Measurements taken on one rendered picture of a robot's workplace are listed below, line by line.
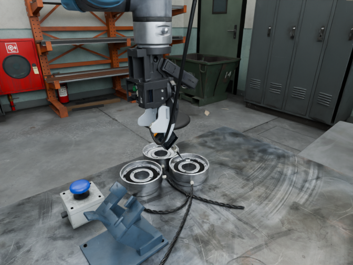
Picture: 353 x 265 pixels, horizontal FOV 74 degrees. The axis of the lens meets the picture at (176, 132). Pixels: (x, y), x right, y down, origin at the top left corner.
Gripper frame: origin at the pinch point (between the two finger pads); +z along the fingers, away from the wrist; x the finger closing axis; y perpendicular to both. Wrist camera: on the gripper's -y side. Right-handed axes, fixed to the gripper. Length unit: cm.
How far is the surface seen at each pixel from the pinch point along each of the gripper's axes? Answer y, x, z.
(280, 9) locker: -276, -118, -41
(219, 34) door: -331, -253, -9
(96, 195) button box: 18.2, 0.2, 8.8
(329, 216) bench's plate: -17.9, 33.5, 13.2
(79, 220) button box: 22.9, 1.2, 11.6
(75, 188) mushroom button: 21.6, -1.2, 5.9
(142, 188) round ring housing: 8.5, 2.6, 10.4
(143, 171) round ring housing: 4.4, -3.3, 10.6
